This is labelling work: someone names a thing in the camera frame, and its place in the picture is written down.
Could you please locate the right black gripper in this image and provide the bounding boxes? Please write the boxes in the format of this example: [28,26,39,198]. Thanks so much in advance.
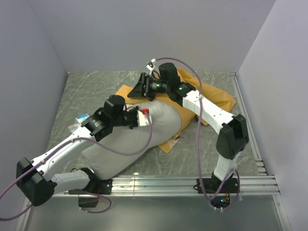
[127,72,170,101]

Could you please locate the white pillow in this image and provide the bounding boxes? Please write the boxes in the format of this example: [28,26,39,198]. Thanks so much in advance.
[82,101,181,180]

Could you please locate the yellow pillowcase with blue lining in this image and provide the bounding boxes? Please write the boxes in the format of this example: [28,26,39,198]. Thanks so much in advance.
[116,68,236,153]

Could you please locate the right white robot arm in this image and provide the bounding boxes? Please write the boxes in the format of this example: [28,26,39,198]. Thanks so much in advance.
[128,63,249,193]

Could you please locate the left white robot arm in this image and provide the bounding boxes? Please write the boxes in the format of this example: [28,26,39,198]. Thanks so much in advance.
[16,95,151,206]

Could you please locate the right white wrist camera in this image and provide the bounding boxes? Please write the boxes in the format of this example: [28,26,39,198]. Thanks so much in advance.
[146,58,156,77]

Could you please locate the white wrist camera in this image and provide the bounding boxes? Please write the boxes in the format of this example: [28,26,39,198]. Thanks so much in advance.
[137,108,151,127]
[146,58,156,77]

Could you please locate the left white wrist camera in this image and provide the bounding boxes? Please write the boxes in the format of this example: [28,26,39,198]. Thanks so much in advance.
[137,108,151,127]

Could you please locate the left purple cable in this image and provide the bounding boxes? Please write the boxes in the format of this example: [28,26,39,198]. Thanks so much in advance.
[0,115,153,221]

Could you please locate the purple cable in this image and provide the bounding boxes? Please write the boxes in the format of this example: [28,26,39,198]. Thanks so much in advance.
[154,56,241,211]
[0,115,153,221]

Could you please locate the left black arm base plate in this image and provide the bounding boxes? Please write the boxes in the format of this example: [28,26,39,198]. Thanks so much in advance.
[68,179,113,195]

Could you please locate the black box under rail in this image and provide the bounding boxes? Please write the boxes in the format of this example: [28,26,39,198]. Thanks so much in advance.
[78,195,99,208]

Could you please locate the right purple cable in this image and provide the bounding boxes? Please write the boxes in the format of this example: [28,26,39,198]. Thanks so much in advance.
[154,56,241,211]

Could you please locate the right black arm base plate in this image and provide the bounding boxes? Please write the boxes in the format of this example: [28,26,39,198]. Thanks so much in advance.
[193,176,240,194]

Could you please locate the right side aluminium rail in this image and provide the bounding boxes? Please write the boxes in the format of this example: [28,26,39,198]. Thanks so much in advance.
[230,72,268,176]

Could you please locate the aluminium mounting rail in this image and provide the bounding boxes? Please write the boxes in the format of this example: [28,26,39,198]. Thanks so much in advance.
[16,175,288,231]

